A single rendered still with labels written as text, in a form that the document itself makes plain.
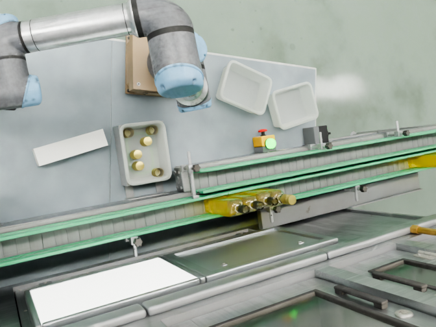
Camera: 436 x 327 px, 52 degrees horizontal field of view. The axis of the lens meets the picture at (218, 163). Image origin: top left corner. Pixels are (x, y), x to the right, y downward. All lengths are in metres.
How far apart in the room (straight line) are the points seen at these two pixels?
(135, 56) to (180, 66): 0.62
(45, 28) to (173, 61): 0.31
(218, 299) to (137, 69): 0.89
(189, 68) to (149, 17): 0.15
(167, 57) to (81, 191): 0.76
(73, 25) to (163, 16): 0.21
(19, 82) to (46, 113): 0.52
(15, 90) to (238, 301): 0.74
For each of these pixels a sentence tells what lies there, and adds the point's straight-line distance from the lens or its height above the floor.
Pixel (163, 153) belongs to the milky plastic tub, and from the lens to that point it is 1.68.
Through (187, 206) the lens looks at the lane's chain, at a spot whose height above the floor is 0.88.
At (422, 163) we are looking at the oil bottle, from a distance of 2.33.
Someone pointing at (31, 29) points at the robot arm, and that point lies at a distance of 1.16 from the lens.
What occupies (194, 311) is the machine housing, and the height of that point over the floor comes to 1.43.
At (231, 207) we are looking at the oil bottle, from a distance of 1.50.
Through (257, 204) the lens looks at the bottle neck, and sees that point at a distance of 1.49.
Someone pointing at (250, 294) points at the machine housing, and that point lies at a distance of 1.17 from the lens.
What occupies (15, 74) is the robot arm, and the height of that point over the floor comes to 1.26.
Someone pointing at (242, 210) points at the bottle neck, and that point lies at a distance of 1.46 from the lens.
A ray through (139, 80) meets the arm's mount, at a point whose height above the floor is 0.85.
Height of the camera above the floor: 2.39
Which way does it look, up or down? 63 degrees down
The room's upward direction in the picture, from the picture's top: 89 degrees clockwise
